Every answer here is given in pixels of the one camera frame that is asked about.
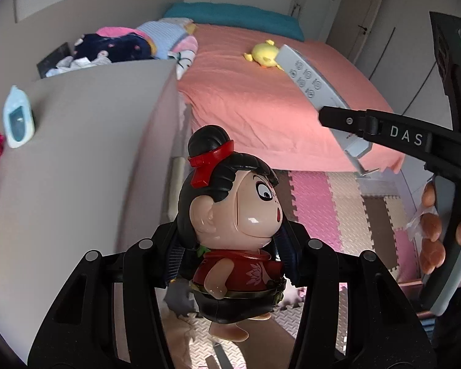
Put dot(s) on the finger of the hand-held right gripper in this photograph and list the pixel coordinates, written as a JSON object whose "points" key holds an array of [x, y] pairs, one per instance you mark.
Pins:
{"points": [[345, 121]]}

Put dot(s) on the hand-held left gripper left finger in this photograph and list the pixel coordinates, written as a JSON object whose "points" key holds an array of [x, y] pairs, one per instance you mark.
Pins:
{"points": [[172, 261]]}

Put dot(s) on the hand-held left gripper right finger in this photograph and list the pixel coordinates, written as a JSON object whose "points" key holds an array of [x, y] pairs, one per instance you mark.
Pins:
{"points": [[289, 255]]}

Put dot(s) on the grey remote control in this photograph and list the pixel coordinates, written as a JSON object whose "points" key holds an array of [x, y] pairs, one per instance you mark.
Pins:
{"points": [[307, 80]]}

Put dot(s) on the cartoon figure doll red outfit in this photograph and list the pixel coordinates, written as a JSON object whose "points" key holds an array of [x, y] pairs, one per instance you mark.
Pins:
{"points": [[234, 207]]}

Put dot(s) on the light blue handheld device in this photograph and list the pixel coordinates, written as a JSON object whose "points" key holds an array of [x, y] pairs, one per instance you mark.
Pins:
{"points": [[18, 117]]}

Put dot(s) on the person's right hand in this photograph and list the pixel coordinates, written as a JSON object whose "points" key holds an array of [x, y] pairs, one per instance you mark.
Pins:
{"points": [[430, 230]]}

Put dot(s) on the foam puzzle floor mats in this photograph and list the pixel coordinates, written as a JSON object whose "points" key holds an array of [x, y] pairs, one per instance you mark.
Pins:
{"points": [[330, 215]]}

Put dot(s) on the cream foam edge guard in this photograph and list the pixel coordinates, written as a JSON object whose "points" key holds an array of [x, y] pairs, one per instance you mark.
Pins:
{"points": [[178, 184]]}

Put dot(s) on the bed with pink sheet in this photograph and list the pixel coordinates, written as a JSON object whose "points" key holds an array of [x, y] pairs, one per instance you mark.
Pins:
{"points": [[253, 115]]}

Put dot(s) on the yellow duck plush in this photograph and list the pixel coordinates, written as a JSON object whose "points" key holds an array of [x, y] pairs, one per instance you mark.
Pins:
{"points": [[264, 55]]}

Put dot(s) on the white closet doors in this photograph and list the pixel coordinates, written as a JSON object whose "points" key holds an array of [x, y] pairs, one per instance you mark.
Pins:
{"points": [[372, 15]]}

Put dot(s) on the grey cabinet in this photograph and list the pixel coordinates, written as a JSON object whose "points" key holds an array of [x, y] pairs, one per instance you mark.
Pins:
{"points": [[80, 161]]}

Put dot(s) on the teal pillow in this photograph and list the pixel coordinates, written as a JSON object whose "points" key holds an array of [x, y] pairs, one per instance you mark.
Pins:
{"points": [[234, 15]]}

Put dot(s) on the white and pink blanket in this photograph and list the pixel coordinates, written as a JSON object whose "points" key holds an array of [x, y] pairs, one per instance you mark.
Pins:
{"points": [[186, 52]]}

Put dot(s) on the light blue dotted blanket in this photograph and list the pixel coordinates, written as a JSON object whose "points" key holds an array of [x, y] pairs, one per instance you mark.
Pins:
{"points": [[163, 36]]}

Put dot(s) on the white tissues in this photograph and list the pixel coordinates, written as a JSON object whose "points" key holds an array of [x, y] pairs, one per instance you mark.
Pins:
{"points": [[78, 64]]}

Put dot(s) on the navy printed blanket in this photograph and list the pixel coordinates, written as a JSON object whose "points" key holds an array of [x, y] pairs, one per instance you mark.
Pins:
{"points": [[115, 48]]}

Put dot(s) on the black tissue box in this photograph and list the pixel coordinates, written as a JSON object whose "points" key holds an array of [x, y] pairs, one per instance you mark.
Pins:
{"points": [[53, 57]]}

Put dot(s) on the pink plush cloth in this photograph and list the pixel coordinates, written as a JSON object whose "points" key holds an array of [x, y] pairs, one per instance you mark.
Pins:
{"points": [[115, 31]]}

